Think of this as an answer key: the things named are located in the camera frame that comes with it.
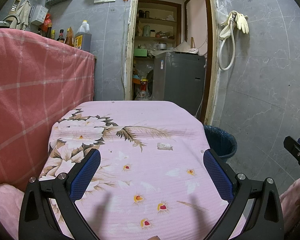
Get blue-lined trash bin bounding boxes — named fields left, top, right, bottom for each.
left=204, top=125, right=237, bottom=162

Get pink floral table cloth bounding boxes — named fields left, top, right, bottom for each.
left=39, top=101, right=227, bottom=239

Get small white crumb scrap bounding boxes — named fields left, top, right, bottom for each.
left=157, top=142, right=173, bottom=151

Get grey washing machine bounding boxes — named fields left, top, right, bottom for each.
left=152, top=51, right=206, bottom=115

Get cream rubber gloves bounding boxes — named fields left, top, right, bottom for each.
left=219, top=10, right=249, bottom=40

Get red checked cloth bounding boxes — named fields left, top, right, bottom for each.
left=0, top=29, right=95, bottom=190

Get white red rice sack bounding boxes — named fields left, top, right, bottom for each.
left=136, top=79, right=150, bottom=101

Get dark soy sauce bottle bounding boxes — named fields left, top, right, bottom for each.
left=57, top=29, right=65, bottom=43

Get green box on shelf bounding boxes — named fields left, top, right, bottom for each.
left=133, top=48, right=147, bottom=57

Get large dark vinegar jug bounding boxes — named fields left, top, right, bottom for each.
left=74, top=20, right=92, bottom=52

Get wooden shelf unit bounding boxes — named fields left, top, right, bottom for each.
left=134, top=0, right=182, bottom=50

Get curved metal faucet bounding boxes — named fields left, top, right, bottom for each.
left=2, top=14, right=21, bottom=25

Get hanging beige towel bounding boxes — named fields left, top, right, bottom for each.
left=10, top=0, right=31, bottom=30

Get white hose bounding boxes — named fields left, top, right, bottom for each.
left=217, top=13, right=237, bottom=72

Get white wall box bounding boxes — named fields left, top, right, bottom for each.
left=30, top=4, right=48, bottom=26

